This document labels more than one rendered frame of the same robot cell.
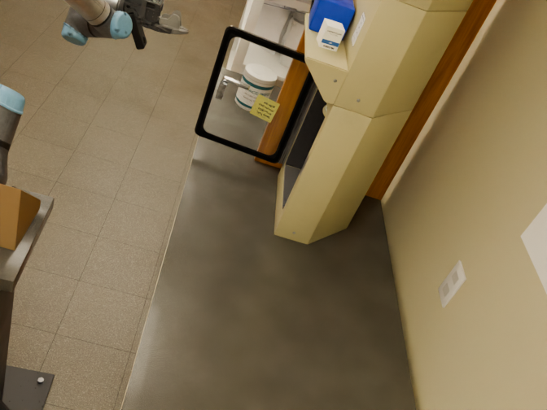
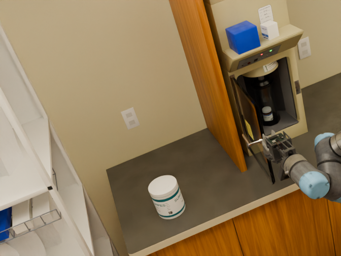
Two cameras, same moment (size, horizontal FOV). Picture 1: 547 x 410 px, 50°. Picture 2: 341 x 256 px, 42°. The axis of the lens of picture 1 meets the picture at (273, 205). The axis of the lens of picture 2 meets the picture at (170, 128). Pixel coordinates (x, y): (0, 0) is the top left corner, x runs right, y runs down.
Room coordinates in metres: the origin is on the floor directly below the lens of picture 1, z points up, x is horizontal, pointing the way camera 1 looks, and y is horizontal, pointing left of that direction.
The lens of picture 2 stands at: (1.86, 1.81, 2.24)
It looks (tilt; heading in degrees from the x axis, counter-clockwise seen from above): 30 degrees down; 276
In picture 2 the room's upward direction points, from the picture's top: 19 degrees counter-clockwise
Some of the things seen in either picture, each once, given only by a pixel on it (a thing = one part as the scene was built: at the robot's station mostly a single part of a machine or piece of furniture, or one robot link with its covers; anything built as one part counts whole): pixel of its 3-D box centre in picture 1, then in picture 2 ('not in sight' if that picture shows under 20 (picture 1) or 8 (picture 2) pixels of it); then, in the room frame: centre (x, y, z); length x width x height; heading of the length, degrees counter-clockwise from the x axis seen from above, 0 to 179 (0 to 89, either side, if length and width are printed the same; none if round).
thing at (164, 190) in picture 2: not in sight; (167, 197); (2.14, 0.25, 1.01); 0.13 x 0.13 x 0.15
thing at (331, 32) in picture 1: (330, 35); (269, 30); (1.52, 0.04, 1.54); 0.05 x 0.05 x 0.06; 20
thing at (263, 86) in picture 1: (254, 98); (252, 130); (1.70, 0.19, 1.19); 0.30 x 0.01 x 0.40; 96
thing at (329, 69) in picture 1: (318, 55); (264, 51); (1.56, 0.05, 1.46); 0.32 x 0.12 x 0.10; 12
